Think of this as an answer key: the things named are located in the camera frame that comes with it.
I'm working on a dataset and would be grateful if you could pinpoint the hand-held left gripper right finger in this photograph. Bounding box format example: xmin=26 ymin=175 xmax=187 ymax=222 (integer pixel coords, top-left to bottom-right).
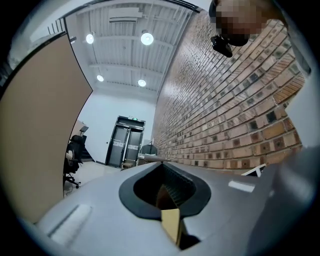
xmin=162 ymin=161 xmax=272 ymax=256

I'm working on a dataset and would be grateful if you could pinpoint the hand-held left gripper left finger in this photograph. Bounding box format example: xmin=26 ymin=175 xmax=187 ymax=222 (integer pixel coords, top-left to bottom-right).
xmin=36 ymin=161 xmax=180 ymax=256

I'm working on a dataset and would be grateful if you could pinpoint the wooden chair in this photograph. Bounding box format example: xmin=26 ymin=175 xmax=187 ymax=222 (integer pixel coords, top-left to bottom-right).
xmin=120 ymin=159 xmax=134 ymax=171

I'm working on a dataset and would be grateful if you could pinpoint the light wooden table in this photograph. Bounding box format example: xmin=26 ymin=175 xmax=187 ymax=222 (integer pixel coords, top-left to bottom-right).
xmin=156 ymin=184 xmax=188 ymax=251

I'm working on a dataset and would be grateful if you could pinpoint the black office chair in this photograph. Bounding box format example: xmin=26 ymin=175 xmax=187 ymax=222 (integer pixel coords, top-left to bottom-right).
xmin=63 ymin=134 xmax=87 ymax=190

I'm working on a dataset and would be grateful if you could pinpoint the black double door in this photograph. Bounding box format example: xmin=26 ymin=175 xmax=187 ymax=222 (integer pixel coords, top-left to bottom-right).
xmin=104 ymin=115 xmax=147 ymax=169

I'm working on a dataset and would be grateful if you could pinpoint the brown partition board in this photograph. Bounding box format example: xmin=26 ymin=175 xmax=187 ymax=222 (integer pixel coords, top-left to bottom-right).
xmin=0 ymin=31 xmax=94 ymax=224

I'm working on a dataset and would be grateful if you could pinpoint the person's white printed t-shirt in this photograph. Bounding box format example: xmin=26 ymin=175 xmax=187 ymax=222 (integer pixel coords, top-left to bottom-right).
xmin=249 ymin=18 xmax=320 ymax=256

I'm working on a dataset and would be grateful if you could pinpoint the person's head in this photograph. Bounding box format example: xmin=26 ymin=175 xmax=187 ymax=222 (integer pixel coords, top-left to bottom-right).
xmin=208 ymin=0 xmax=277 ymax=48

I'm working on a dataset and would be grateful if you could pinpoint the black slatted vent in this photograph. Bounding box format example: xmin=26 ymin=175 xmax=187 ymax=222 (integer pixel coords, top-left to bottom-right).
xmin=46 ymin=18 xmax=66 ymax=36

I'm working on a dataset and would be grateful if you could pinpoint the white ceiling air conditioner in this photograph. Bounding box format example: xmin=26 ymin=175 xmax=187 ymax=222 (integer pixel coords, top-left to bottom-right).
xmin=108 ymin=7 xmax=141 ymax=25

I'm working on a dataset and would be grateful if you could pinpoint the black head-mounted camera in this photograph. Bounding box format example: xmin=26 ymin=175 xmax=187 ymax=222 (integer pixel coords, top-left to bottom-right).
xmin=210 ymin=33 xmax=234 ymax=59

